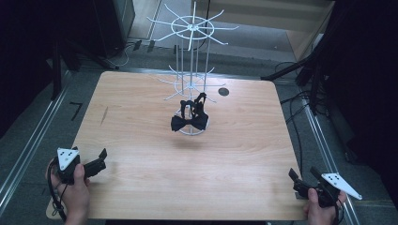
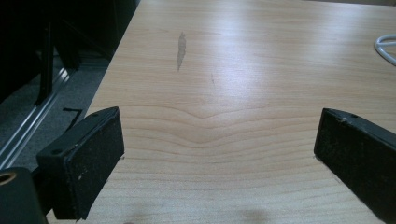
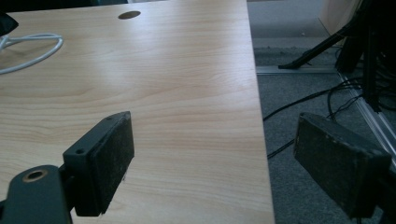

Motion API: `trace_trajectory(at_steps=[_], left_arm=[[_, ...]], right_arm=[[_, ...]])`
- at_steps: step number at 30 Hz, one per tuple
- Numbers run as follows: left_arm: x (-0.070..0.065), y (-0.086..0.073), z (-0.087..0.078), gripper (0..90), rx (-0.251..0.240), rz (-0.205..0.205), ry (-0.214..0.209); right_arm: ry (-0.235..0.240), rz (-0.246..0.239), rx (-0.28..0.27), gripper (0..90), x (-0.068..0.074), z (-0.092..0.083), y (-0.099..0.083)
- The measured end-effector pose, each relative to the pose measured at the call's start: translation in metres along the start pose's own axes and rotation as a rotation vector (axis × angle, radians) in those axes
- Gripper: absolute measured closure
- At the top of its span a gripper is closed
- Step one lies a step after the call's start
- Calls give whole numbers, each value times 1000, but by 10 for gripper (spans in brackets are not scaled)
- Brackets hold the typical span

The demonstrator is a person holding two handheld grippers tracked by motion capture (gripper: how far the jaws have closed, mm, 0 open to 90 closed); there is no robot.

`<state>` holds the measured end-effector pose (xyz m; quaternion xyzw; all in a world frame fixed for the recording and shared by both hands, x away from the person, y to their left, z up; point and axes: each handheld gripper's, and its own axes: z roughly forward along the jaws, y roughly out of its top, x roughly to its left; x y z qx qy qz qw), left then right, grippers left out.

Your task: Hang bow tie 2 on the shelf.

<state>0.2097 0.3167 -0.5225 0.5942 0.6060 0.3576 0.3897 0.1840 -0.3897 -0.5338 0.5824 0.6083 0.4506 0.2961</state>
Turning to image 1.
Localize white floor cable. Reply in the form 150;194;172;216
115;41;136;68

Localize black tripod stand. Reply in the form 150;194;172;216
261;31;334;116

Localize person's left hand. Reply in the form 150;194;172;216
46;158;92;225

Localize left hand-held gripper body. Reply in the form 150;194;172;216
55;146;87;186

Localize black floor cables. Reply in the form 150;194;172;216
274;60;317;177

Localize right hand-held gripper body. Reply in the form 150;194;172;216
293;172;363;209

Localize dark cabinet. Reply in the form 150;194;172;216
62;0;136;59

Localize black bow tie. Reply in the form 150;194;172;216
170;92;210;133

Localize white wire display rack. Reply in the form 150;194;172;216
146;1;240;137

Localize black metal stand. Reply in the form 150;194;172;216
50;36;120;101

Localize metal floor rail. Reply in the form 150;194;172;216
0;70;73;209
299;93;361;225

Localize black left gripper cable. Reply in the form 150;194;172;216
46;157;69;223

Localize person's right hand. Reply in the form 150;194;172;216
302;187;348;225

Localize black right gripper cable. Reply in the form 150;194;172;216
333;200;345;225

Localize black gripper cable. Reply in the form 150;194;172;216
46;157;69;223
333;200;345;225

